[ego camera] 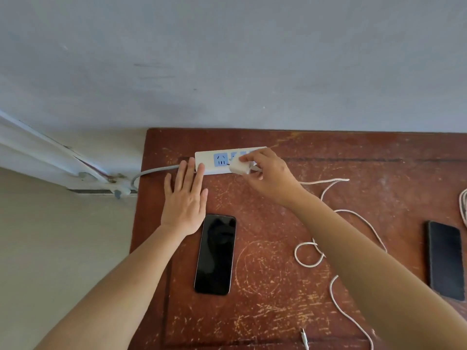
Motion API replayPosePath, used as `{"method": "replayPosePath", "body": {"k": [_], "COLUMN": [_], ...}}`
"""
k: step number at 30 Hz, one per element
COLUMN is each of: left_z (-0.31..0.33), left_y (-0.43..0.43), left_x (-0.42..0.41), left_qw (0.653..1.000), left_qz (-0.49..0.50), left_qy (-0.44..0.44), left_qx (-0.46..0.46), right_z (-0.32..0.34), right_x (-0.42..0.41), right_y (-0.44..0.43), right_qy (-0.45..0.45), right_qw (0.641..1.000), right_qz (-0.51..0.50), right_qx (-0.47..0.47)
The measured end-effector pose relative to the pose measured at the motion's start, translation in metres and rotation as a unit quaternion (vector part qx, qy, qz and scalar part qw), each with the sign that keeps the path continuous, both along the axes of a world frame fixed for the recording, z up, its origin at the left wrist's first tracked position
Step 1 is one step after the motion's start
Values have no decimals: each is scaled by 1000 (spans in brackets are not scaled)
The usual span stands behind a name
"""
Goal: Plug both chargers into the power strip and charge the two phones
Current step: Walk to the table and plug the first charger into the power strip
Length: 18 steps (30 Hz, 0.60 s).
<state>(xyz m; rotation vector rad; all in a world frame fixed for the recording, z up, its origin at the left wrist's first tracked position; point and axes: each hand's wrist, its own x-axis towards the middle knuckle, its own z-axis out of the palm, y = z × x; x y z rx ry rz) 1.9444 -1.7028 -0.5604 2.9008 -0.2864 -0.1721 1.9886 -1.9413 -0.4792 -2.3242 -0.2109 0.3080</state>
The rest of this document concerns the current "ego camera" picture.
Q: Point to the person's right hand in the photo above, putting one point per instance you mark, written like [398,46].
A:
[273,178]

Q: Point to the person's left hand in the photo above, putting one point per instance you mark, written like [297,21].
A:
[184,207]

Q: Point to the white power strip blue sockets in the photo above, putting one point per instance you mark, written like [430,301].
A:
[206,162]

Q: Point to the person's left forearm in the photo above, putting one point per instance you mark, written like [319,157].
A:
[120,287]

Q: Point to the person's right forearm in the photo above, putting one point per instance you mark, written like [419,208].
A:
[375,280]

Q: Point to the brown wooden table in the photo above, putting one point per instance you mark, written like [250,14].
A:
[273,273]

